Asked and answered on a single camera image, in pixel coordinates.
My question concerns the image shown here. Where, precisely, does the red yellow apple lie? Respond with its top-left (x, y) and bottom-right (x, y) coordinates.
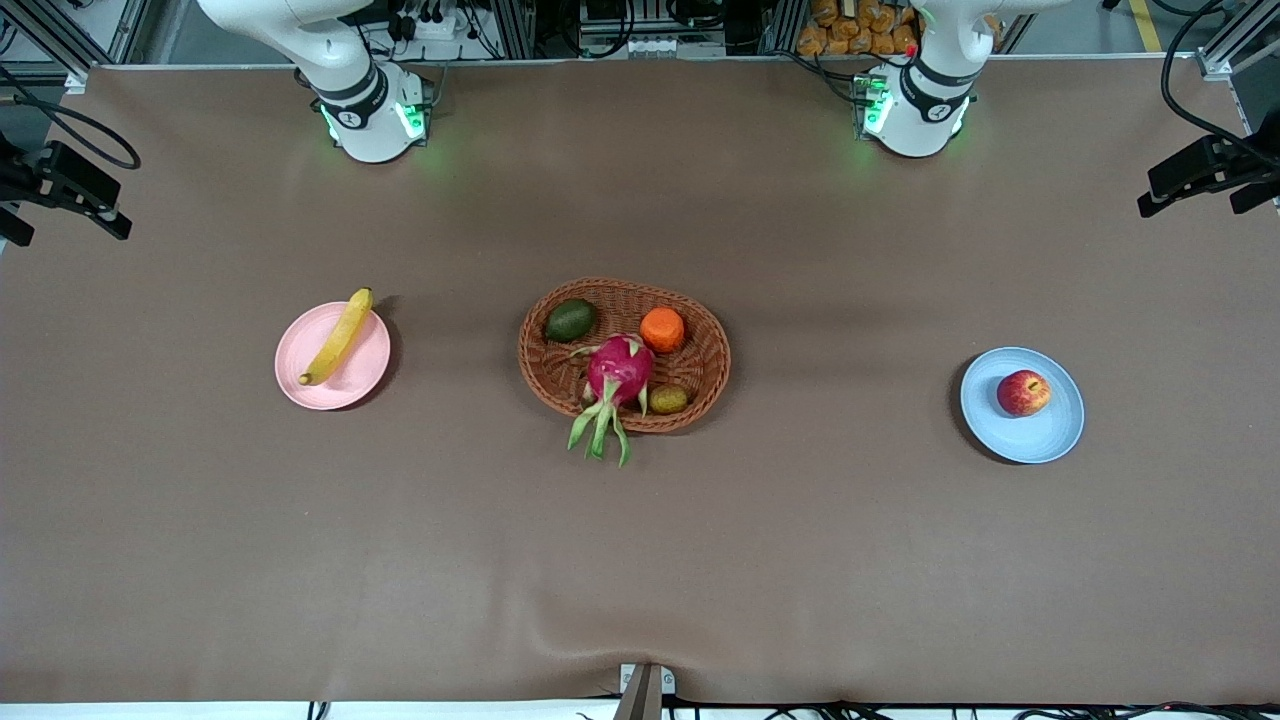
top-left (996, 369), bottom-right (1053, 418)

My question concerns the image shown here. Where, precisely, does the yellow banana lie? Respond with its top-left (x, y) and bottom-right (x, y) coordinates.
top-left (298, 288), bottom-right (375, 387)

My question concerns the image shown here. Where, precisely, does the light blue plate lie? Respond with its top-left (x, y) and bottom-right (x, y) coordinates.
top-left (961, 346), bottom-right (1086, 465)

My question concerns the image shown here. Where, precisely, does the pink plate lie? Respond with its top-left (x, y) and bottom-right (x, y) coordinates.
top-left (275, 301), bottom-right (392, 412)

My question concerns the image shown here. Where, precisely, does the bag of bread rolls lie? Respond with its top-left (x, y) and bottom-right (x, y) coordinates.
top-left (797, 0), bottom-right (921, 58)

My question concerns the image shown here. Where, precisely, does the white power strip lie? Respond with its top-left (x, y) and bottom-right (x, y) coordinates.
top-left (395, 5), bottom-right (461, 41)

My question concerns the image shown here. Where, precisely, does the dark green avocado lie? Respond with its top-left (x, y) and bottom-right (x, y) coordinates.
top-left (544, 298), bottom-right (599, 344)

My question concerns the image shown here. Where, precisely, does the brown wicker basket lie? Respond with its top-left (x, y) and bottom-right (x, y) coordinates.
top-left (518, 277), bottom-right (732, 434)

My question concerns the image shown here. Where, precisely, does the orange tangerine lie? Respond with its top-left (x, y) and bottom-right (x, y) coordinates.
top-left (640, 306), bottom-right (687, 354)

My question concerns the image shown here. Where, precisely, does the pink dragon fruit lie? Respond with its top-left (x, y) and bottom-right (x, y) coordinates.
top-left (567, 334), bottom-right (656, 468)

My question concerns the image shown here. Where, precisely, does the brown table cloth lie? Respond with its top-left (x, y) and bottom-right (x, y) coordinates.
top-left (0, 55), bottom-right (1280, 706)

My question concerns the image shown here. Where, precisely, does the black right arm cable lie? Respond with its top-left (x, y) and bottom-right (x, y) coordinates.
top-left (0, 65), bottom-right (143, 171)

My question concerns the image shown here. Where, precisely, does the aluminium frame profile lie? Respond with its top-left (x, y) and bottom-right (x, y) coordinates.
top-left (0, 0), bottom-right (151, 73)
top-left (1195, 10), bottom-right (1280, 81)

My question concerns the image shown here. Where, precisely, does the metal bracket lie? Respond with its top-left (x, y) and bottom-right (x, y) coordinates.
top-left (618, 662), bottom-right (677, 720)

